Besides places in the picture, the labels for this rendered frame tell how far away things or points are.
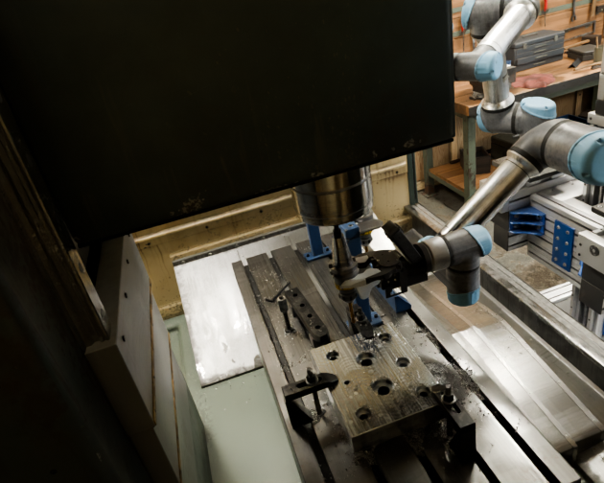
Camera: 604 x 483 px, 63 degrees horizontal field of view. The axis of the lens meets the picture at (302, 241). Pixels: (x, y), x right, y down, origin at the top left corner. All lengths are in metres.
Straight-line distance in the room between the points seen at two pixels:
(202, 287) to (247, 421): 0.61
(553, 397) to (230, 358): 1.04
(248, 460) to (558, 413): 0.86
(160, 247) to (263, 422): 0.84
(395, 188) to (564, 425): 1.20
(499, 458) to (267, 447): 0.70
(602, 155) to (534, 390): 0.67
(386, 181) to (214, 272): 0.84
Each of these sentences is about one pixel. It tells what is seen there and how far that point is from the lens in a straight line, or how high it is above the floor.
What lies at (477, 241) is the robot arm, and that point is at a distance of 1.16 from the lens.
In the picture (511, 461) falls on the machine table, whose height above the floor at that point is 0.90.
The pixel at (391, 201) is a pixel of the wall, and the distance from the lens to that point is 2.26.
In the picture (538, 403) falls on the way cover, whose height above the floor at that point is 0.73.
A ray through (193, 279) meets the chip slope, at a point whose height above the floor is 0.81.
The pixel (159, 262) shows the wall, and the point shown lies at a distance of 2.11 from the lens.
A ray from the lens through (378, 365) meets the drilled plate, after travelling 1.22.
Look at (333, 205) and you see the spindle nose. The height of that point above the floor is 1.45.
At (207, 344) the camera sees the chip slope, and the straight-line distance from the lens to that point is 1.90.
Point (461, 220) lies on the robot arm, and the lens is 1.30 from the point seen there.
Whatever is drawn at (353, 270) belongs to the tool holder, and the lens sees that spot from 1.04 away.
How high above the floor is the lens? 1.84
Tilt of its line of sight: 29 degrees down
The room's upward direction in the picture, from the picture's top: 12 degrees counter-clockwise
